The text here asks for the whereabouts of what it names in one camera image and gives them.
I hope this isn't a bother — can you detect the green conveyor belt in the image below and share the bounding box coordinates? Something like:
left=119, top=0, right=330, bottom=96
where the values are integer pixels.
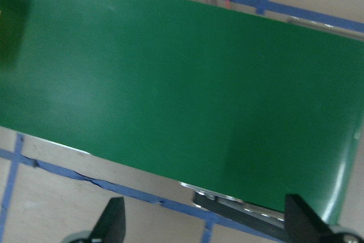
left=0, top=0, right=364, bottom=240

